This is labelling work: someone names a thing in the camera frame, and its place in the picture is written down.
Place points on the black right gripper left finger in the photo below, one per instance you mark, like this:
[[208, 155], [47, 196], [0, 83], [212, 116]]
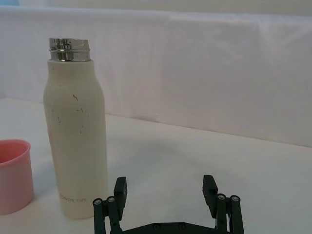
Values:
[[120, 192]]

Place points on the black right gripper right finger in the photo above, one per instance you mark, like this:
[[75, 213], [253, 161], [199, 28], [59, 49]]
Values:
[[210, 192]]

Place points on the white table cloth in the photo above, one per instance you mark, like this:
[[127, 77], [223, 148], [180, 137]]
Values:
[[185, 168]]

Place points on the cream vacuum bottle steel neck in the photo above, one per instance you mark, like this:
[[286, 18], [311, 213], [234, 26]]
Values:
[[76, 136]]

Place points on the pink plastic cup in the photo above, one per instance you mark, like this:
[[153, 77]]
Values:
[[14, 178]]

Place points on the white curtain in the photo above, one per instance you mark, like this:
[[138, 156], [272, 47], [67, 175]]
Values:
[[195, 73]]

